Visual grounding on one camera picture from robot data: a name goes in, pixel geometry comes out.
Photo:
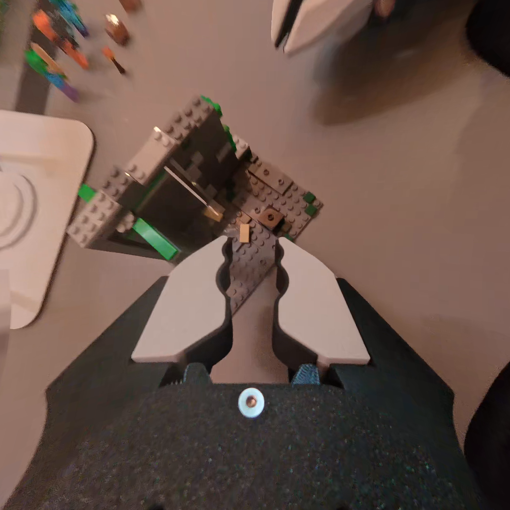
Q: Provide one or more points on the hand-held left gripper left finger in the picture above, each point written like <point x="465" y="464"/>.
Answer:
<point x="187" y="310"/>

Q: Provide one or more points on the small toy torch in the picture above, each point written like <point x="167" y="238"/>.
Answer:
<point x="113" y="59"/>

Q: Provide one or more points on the person's black clothing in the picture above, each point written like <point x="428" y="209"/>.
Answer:
<point x="490" y="438"/>

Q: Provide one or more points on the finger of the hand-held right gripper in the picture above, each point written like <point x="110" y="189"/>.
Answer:
<point x="326" y="20"/>
<point x="278" y="16"/>

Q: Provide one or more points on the brown white-tipped brick piece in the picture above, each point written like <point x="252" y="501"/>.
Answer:
<point x="117" y="30"/>

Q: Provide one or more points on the cyan headed toy figure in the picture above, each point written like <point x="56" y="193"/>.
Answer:
<point x="73" y="14"/>

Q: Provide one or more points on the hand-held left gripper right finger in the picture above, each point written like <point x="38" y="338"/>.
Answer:
<point x="318" y="314"/>

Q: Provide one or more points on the grey desk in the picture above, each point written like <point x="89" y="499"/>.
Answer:
<point x="398" y="199"/>

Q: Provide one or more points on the small tan toy brick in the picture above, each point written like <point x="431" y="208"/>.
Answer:
<point x="244" y="233"/>

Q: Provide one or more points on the orange black toy figure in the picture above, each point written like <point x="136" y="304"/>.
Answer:
<point x="75" y="55"/>

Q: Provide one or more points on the green purple toy figure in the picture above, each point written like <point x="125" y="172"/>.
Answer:
<point x="44" y="65"/>

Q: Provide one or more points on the grey green toy brick building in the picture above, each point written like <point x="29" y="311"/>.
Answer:
<point x="191" y="139"/>

